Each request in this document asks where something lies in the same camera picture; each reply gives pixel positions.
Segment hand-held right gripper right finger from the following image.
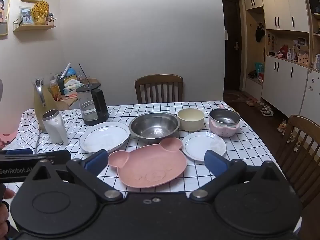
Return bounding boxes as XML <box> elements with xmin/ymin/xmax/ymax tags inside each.
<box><xmin>189</xmin><ymin>150</ymin><xmax>288</xmax><ymax>202</ymax></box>

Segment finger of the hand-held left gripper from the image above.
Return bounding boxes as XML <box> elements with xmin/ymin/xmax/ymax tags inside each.
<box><xmin>0</xmin><ymin>148</ymin><xmax>71</xmax><ymax>167</ymax></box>

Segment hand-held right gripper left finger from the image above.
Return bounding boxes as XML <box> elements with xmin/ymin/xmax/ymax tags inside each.
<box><xmin>24</xmin><ymin>149</ymin><xmax>123</xmax><ymax>203</ymax></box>

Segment small white plate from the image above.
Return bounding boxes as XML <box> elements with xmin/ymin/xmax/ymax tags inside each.
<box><xmin>182</xmin><ymin>131</ymin><xmax>227</xmax><ymax>162</ymax></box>

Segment large white plate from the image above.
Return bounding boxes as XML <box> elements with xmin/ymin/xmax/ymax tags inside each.
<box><xmin>79</xmin><ymin>121</ymin><xmax>131</xmax><ymax>154</ymax></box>

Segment pink pig bowl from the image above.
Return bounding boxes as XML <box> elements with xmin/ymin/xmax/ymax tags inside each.
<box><xmin>209</xmin><ymin>104</ymin><xmax>241</xmax><ymax>137</ymax></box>

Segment cream bowl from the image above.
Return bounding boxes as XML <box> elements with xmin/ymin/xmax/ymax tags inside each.
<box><xmin>177</xmin><ymin>108</ymin><xmax>205</xmax><ymax>132</ymax></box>

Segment pink bear-shaped plate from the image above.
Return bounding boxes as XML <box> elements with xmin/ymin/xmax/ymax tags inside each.
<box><xmin>108</xmin><ymin>137</ymin><xmax>188</xmax><ymax>188</ymax></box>

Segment stainless steel bowl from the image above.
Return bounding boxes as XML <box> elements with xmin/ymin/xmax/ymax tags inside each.
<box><xmin>129</xmin><ymin>112</ymin><xmax>180</xmax><ymax>140</ymax></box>

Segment person's left hand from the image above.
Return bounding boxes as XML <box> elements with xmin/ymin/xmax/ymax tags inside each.
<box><xmin>0</xmin><ymin>188</ymin><xmax>16</xmax><ymax>220</ymax></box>

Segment checked white tablecloth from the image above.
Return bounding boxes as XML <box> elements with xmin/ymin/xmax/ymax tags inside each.
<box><xmin>0</xmin><ymin>101</ymin><xmax>304</xmax><ymax>233</ymax></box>

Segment white insulated jug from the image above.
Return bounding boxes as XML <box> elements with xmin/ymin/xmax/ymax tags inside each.
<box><xmin>42</xmin><ymin>109</ymin><xmax>69</xmax><ymax>145</ymax></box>

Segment yellow thermos carafe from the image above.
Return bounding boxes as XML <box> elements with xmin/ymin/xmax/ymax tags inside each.
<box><xmin>33</xmin><ymin>79</ymin><xmax>58</xmax><ymax>133</ymax></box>

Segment glass electric kettle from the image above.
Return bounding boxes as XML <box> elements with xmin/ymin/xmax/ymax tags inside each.
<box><xmin>76</xmin><ymin>82</ymin><xmax>109</xmax><ymax>126</ymax></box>

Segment wooden side table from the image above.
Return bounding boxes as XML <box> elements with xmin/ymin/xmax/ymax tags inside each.
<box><xmin>54</xmin><ymin>96</ymin><xmax>79</xmax><ymax>111</ymax></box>

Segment orange drink bottle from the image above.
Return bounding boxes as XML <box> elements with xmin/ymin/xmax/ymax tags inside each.
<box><xmin>50</xmin><ymin>79</ymin><xmax>63</xmax><ymax>101</ymax></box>

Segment pair of sneakers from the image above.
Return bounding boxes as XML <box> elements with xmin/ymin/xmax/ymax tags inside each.
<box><xmin>260</xmin><ymin>105</ymin><xmax>274</xmax><ymax>117</ymax></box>

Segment tissue box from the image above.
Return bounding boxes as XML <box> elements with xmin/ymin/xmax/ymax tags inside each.
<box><xmin>63</xmin><ymin>79</ymin><xmax>84</xmax><ymax>97</ymax></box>

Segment wooden chair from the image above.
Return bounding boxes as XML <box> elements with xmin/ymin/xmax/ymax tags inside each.
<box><xmin>134</xmin><ymin>74</ymin><xmax>184</xmax><ymax>105</ymax></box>
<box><xmin>275</xmin><ymin>115</ymin><xmax>320</xmax><ymax>208</ymax></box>

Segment white lower cabinet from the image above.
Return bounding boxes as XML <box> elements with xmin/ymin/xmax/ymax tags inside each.
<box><xmin>261</xmin><ymin>55</ymin><xmax>308</xmax><ymax>117</ymax></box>

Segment dark door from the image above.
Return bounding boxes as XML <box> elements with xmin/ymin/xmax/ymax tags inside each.
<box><xmin>222</xmin><ymin>0</ymin><xmax>244</xmax><ymax>92</ymax></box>

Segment white refrigerator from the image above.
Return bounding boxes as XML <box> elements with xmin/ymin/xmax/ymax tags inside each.
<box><xmin>300</xmin><ymin>69</ymin><xmax>320</xmax><ymax>120</ymax></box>

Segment black hanging bag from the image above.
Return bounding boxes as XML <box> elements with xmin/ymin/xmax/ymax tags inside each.
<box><xmin>255</xmin><ymin>22</ymin><xmax>265</xmax><ymax>43</ymax></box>

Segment golden ornament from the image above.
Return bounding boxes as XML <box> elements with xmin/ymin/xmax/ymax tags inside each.
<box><xmin>31</xmin><ymin>0</ymin><xmax>49</xmax><ymax>25</ymax></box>

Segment white upper cabinets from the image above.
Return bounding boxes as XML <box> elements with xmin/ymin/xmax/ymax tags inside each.
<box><xmin>244</xmin><ymin>0</ymin><xmax>312</xmax><ymax>33</ymax></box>

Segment wooden wall shelf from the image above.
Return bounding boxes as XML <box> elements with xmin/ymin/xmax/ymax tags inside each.
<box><xmin>13</xmin><ymin>17</ymin><xmax>57</xmax><ymax>32</ymax></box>

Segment small photo frame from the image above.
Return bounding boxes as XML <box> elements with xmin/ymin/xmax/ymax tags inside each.
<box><xmin>19</xmin><ymin>6</ymin><xmax>34</xmax><ymax>25</ymax></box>

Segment wall poster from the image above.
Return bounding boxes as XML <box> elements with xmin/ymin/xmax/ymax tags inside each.
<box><xmin>0</xmin><ymin>0</ymin><xmax>14</xmax><ymax>37</ymax></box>

